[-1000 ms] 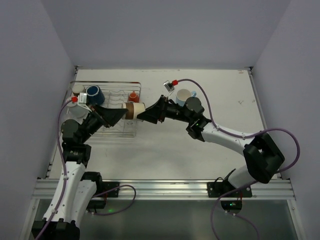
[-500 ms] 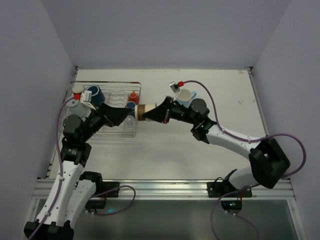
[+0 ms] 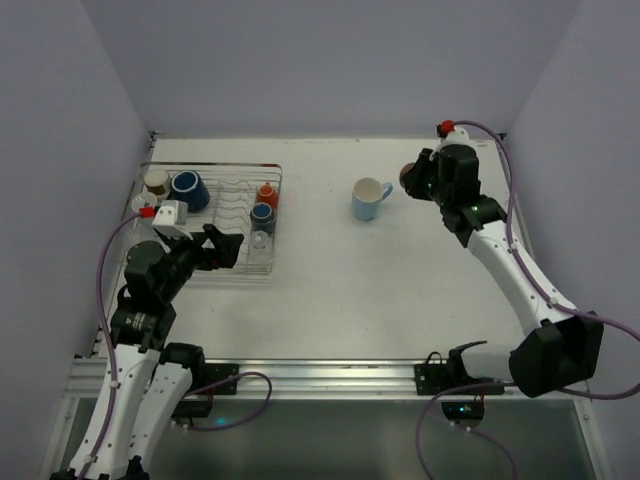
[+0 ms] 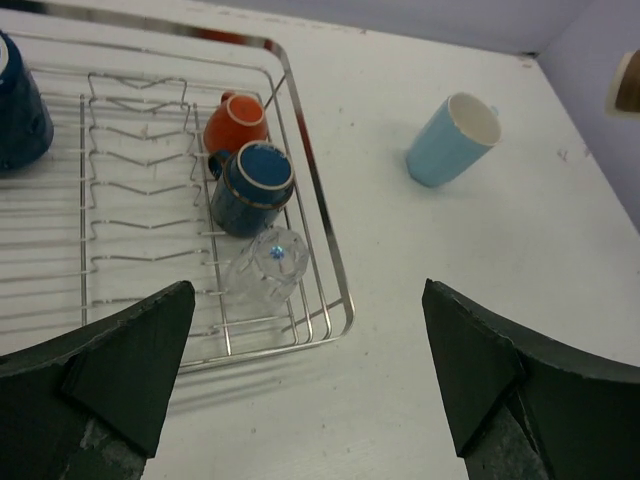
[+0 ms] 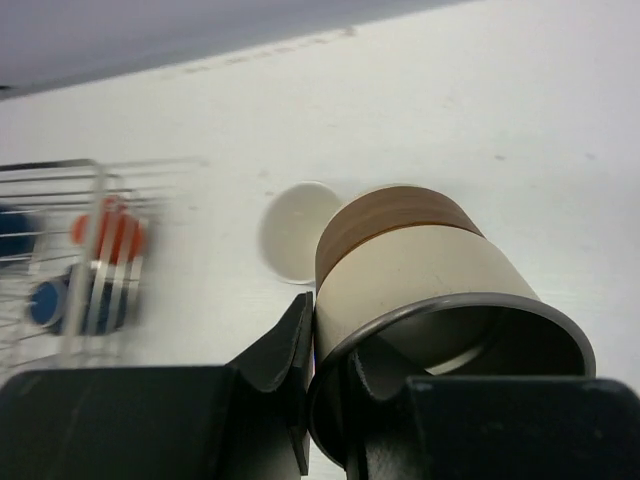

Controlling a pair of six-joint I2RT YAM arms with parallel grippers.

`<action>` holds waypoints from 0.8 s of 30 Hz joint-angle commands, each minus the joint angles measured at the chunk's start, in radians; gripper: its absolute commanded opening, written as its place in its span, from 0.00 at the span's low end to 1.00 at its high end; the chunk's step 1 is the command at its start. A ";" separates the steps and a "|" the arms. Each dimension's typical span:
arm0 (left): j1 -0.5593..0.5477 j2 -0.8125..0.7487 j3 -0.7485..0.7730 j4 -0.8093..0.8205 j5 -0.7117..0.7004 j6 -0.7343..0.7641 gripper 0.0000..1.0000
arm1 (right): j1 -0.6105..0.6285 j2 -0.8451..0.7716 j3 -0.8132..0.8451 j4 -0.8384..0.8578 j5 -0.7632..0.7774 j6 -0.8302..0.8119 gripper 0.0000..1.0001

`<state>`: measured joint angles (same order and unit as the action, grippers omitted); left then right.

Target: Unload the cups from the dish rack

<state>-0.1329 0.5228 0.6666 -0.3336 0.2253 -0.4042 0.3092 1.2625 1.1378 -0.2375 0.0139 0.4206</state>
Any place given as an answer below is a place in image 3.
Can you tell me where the beige cup with brown band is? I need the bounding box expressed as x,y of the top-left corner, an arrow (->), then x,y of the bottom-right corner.
143,169 -> 171,198

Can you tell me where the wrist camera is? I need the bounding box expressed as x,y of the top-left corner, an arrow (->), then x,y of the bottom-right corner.
152,200 -> 192,239
436,120 -> 470,148

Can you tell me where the orange cup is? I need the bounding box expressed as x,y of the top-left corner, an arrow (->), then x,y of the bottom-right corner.
256,182 -> 279,209

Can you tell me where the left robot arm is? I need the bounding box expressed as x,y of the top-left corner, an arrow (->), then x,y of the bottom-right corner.
52,224 -> 244,479

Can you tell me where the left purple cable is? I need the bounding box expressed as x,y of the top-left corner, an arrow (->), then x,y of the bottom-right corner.
74,204 -> 156,480

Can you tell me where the aluminium front rail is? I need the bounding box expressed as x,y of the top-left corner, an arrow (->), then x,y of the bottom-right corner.
63,358 -> 427,401

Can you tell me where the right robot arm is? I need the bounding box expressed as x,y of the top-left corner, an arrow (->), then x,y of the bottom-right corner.
401,144 -> 604,398

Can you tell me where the clear glass at left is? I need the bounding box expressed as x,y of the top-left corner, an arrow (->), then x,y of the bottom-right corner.
121,223 -> 153,260

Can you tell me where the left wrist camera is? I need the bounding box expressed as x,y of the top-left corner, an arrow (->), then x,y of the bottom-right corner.
152,200 -> 192,239

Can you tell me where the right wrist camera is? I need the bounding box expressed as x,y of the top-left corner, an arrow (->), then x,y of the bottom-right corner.
436,120 -> 470,148

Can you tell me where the light blue mug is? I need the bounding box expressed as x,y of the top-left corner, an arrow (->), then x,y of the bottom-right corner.
351,177 -> 393,221

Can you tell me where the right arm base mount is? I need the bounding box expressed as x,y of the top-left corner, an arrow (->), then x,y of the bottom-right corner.
413,351 -> 505,428

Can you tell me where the dark blue mug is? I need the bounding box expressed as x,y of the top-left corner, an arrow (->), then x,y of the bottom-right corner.
171,170 -> 210,213

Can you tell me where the metal wire dish rack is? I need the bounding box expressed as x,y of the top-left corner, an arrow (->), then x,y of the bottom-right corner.
129,161 -> 283,277

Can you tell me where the purple cable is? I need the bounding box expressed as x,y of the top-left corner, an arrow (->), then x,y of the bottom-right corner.
415,118 -> 640,480
74,204 -> 156,480

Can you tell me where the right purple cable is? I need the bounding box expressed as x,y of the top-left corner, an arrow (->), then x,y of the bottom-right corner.
415,118 -> 640,480

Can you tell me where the white upside-down cup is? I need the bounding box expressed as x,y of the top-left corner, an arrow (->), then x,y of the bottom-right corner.
130,192 -> 159,225

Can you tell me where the beige brown-striped cup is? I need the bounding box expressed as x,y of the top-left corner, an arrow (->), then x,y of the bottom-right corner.
399,162 -> 415,187

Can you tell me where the small blue cup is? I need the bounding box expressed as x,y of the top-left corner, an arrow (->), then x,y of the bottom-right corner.
250,202 -> 275,235

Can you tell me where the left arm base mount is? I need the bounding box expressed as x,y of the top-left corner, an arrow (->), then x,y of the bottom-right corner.
172,363 -> 240,422

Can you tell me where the clear glass in rack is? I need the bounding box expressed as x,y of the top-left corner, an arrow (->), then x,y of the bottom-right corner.
248,230 -> 273,266

